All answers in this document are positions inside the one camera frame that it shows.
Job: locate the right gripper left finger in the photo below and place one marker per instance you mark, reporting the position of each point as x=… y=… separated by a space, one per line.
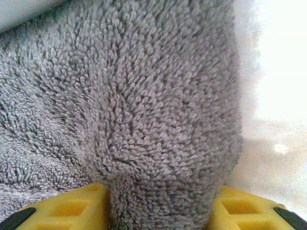
x=60 y=210

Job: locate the grey towel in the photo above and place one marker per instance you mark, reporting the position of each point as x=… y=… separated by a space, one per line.
x=134 y=103

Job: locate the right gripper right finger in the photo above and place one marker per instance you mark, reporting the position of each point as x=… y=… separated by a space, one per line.
x=249 y=213

